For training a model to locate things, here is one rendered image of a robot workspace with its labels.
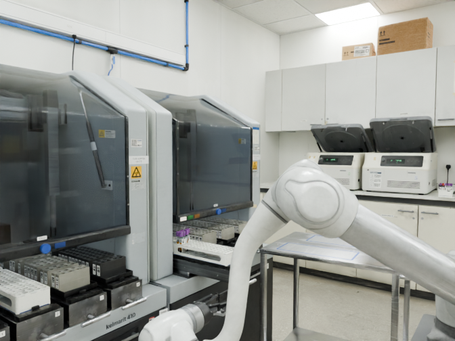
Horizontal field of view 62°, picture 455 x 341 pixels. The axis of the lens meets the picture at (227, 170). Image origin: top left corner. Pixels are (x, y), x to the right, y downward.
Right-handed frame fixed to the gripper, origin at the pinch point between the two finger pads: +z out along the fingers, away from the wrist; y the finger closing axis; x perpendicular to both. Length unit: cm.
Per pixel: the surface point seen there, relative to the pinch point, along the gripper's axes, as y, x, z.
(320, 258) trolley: -17.2, -7.2, 41.4
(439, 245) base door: -39, 25, 243
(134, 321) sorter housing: 27.0, 8.0, -22.4
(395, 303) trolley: -47, 6, 44
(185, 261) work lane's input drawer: 30.0, -6.1, 8.0
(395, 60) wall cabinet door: 4, -138, 273
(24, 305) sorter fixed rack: 30, -9, -59
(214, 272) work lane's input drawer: 13.8, -4.4, 8.0
